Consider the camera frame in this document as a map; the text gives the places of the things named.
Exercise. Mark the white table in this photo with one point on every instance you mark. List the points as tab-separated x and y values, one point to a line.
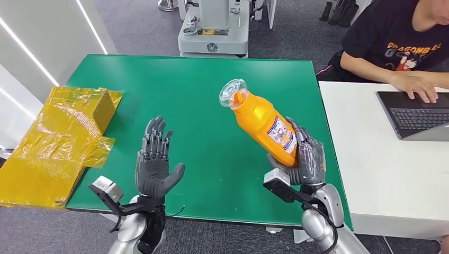
386	182

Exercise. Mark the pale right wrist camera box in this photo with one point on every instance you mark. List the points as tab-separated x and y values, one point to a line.
277	178

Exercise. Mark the chrome stand base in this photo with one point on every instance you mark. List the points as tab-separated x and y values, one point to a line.
167	5

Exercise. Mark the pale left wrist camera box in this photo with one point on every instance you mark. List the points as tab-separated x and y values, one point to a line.
107	187

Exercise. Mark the white table foot bracket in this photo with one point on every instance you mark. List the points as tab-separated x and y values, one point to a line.
274	230

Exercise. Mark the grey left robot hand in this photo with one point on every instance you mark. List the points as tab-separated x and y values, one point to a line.
152	175

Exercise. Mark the black chair legs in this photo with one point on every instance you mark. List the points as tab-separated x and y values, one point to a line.
338	12

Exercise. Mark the dark grey laptop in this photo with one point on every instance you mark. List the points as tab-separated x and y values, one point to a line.
414	119

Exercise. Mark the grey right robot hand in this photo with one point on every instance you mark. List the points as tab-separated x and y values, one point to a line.
310	161

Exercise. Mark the orange bottle with clear cap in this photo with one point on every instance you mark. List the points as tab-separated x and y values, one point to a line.
259	119

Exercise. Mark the person's right hand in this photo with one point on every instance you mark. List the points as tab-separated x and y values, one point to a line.
414	86

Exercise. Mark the green table mat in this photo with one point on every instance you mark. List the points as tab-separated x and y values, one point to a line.
196	98

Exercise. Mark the yellow film-covered flat cardboard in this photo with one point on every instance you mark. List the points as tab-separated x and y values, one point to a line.
38	164

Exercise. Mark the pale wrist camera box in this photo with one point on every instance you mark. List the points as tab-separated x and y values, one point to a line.
107	187
277	178

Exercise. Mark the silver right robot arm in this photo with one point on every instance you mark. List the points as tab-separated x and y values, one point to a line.
329	210

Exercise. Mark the person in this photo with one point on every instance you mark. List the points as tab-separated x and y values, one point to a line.
375	38

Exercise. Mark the grey machine base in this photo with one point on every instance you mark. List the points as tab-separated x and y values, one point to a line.
214	38

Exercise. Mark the yellow film-wrapped cardboard box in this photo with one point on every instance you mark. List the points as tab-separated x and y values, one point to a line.
103	108

